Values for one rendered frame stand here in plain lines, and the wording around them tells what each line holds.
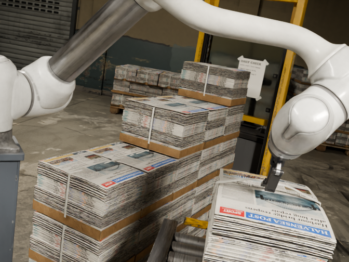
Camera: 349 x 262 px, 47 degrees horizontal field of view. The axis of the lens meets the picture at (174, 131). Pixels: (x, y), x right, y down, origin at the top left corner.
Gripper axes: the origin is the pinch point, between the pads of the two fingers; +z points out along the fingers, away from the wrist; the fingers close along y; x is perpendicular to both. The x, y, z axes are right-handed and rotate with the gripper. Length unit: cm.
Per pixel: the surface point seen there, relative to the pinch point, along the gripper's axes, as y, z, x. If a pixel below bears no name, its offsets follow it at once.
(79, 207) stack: 23, 46, -64
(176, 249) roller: 29.8, 15.2, -21.4
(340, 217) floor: -31, 294, 118
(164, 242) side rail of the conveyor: 28.6, 15.1, -25.5
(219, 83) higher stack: -71, 119, -21
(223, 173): 4.9, 9.7, -11.9
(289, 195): 8.6, 1.4, 6.9
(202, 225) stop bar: 20.5, 27.4, -14.8
